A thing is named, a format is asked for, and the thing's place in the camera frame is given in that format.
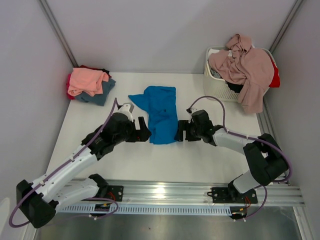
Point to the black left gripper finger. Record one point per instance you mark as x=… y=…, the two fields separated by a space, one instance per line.
x=142 y=138
x=143 y=132

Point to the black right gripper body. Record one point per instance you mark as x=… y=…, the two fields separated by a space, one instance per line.
x=198 y=130

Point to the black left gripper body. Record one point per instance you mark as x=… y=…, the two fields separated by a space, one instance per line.
x=127 y=135

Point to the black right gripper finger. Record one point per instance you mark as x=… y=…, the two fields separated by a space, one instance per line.
x=183 y=125
x=179 y=136

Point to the blue t shirt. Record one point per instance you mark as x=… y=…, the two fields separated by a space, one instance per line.
x=162 y=125

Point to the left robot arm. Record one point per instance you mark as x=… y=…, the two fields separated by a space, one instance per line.
x=40 y=199

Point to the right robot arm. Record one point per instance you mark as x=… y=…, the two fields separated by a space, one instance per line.
x=262 y=154

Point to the white laundry basket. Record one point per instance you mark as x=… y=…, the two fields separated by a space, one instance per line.
x=218 y=87

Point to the grey garment in basket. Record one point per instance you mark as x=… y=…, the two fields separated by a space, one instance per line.
x=215 y=74

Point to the salmon pink folded shirt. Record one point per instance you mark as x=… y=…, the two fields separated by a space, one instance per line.
x=86 y=81

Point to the black folded shirt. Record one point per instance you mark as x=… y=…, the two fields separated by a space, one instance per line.
x=105 y=71

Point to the dusty pink shirt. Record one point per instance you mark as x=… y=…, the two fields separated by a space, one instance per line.
x=243 y=64

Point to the red shirt in basket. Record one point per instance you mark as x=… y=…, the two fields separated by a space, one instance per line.
x=276 y=82

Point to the left corner metal profile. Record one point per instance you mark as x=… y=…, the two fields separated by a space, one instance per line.
x=48 y=13

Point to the corner metal profile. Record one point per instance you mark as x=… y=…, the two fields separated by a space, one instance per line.
x=297 y=6
x=48 y=13

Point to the right corner metal profile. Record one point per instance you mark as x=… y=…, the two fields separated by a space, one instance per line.
x=297 y=6

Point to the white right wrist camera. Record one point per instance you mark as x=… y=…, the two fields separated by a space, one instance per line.
x=191 y=110

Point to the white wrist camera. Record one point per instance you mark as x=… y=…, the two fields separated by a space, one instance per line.
x=191 y=110
x=127 y=109

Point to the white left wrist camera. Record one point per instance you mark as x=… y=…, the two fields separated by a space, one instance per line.
x=127 y=109

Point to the aluminium mounting rail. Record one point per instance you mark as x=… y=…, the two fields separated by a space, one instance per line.
x=195 y=193

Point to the white slotted cable duct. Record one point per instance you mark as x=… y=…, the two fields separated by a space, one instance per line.
x=141 y=209

